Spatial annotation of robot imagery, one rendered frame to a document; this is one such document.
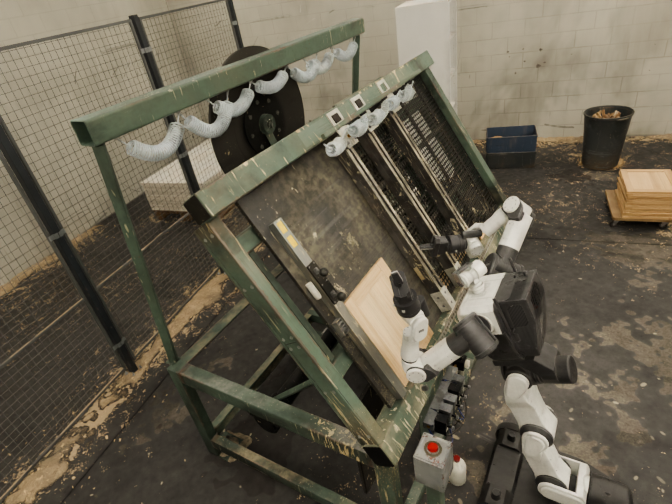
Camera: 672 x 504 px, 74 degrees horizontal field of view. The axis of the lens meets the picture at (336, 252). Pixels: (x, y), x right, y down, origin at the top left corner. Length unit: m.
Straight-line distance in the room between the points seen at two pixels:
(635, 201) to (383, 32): 4.07
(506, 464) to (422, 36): 4.36
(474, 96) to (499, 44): 0.73
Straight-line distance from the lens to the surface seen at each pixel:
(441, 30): 5.52
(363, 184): 2.23
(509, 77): 7.00
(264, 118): 2.56
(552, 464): 2.51
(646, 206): 4.98
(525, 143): 6.18
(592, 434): 3.21
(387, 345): 2.07
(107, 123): 1.92
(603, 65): 7.04
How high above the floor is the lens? 2.52
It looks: 32 degrees down
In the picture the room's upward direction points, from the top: 10 degrees counter-clockwise
